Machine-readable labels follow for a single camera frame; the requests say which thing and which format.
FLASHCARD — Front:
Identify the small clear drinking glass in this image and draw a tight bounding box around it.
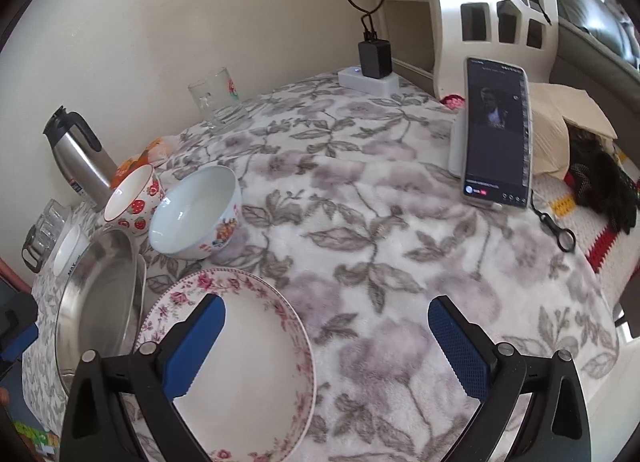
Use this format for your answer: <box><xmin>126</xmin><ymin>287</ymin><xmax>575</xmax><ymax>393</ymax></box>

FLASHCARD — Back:
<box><xmin>39</xmin><ymin>198</ymin><xmax>73</xmax><ymax>243</ymax></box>

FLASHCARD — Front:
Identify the green printed packet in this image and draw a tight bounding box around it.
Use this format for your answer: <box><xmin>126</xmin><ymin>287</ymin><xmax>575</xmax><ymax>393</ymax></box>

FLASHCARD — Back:
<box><xmin>14</xmin><ymin>421</ymin><xmax>57</xmax><ymax>459</ymax></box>

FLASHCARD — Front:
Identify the glass pitcher with black handle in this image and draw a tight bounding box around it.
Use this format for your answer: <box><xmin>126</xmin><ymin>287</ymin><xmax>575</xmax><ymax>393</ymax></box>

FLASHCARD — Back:
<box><xmin>21</xmin><ymin>224</ymin><xmax>53</xmax><ymax>274</ymax></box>

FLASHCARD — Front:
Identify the stainless steel basin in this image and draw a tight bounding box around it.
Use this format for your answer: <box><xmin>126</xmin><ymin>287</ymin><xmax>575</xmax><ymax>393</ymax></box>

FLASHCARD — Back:
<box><xmin>54</xmin><ymin>228</ymin><xmax>148</xmax><ymax>393</ymax></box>

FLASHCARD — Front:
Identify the strawberry print bowl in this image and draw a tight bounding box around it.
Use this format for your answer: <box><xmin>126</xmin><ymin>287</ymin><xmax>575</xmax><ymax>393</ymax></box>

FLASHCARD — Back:
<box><xmin>103</xmin><ymin>163</ymin><xmax>167</xmax><ymax>238</ymax></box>

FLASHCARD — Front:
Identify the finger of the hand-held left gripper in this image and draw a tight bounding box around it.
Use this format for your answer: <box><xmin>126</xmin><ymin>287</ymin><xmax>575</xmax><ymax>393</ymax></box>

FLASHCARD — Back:
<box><xmin>0</xmin><ymin>324</ymin><xmax>41</xmax><ymax>377</ymax></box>

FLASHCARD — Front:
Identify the pink board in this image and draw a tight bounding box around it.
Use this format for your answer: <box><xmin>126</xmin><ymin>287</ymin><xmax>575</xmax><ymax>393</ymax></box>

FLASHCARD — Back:
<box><xmin>0</xmin><ymin>259</ymin><xmax>33</xmax><ymax>290</ymax></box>

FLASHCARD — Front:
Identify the grey leather sofa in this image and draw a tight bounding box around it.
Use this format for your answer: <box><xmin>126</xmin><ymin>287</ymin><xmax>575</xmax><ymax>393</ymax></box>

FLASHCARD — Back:
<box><xmin>545</xmin><ymin>0</ymin><xmax>640</xmax><ymax>93</ymax></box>

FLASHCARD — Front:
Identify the pink floral rimmed plate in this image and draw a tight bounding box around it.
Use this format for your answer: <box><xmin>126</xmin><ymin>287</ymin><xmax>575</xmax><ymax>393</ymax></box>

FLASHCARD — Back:
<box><xmin>135</xmin><ymin>268</ymin><xmax>317</xmax><ymax>462</ymax></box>

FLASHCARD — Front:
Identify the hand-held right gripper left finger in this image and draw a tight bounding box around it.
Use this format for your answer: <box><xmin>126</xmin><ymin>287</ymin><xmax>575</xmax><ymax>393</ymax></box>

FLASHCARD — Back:
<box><xmin>60</xmin><ymin>293</ymin><xmax>227</xmax><ymax>462</ymax></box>

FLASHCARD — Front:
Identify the black cloth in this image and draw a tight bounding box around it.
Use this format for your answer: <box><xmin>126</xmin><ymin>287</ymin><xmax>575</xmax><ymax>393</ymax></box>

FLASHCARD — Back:
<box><xmin>567</xmin><ymin>127</ymin><xmax>640</xmax><ymax>235</ymax></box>

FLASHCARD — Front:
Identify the white power strip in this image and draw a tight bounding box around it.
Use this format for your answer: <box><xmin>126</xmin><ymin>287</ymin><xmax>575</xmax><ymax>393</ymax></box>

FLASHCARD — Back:
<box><xmin>337</xmin><ymin>67</ymin><xmax>401</xmax><ymax>95</ymax></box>

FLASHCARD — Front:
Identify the white square bowl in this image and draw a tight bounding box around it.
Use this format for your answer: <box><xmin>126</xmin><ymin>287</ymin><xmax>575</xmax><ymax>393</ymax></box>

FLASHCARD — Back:
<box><xmin>51</xmin><ymin>224</ymin><xmax>83</xmax><ymax>277</ymax></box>

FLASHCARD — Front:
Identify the white cutout shelf unit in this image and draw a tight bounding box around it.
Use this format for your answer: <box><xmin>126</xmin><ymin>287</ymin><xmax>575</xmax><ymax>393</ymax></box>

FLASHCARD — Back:
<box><xmin>365</xmin><ymin>0</ymin><xmax>558</xmax><ymax>100</ymax></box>

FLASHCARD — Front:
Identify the orange snack packet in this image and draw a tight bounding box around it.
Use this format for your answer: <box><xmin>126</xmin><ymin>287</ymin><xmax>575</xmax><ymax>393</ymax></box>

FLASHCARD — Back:
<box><xmin>144</xmin><ymin>136</ymin><xmax>176</xmax><ymax>167</ymax></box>
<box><xmin>111</xmin><ymin>154</ymin><xmax>152</xmax><ymax>189</ymax></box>

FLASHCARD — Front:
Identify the white bowl with flower print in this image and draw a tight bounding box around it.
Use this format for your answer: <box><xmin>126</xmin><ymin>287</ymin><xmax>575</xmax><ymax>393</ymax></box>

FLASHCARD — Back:
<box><xmin>149</xmin><ymin>165</ymin><xmax>243</xmax><ymax>261</ymax></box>

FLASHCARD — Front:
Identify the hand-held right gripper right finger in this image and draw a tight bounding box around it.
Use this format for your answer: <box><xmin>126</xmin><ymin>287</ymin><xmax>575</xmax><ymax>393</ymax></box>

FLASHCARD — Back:
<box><xmin>428</xmin><ymin>295</ymin><xmax>598</xmax><ymax>462</ymax></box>

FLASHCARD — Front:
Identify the black charger plug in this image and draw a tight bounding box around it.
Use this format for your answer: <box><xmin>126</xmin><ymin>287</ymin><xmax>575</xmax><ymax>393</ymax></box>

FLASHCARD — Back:
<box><xmin>358</xmin><ymin>14</ymin><xmax>392</xmax><ymax>79</ymax></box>

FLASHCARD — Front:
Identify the stainless steel thermos jug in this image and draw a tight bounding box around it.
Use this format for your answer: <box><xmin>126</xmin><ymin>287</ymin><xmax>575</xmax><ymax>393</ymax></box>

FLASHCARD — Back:
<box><xmin>42</xmin><ymin>105</ymin><xmax>120</xmax><ymax>208</ymax></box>

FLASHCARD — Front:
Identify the smartphone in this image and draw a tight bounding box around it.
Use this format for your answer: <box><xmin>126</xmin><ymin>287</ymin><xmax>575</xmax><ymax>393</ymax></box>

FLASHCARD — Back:
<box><xmin>460</xmin><ymin>57</ymin><xmax>532</xmax><ymax>210</ymax></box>

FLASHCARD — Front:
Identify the clear glass mug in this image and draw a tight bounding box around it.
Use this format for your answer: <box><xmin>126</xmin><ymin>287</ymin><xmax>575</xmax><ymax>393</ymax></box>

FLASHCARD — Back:
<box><xmin>187</xmin><ymin>67</ymin><xmax>249</xmax><ymax>133</ymax></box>

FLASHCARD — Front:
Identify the white crocheted mat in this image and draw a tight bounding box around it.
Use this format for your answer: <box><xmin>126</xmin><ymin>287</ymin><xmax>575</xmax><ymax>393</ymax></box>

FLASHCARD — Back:
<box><xmin>530</xmin><ymin>142</ymin><xmax>640</xmax><ymax>277</ymax></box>

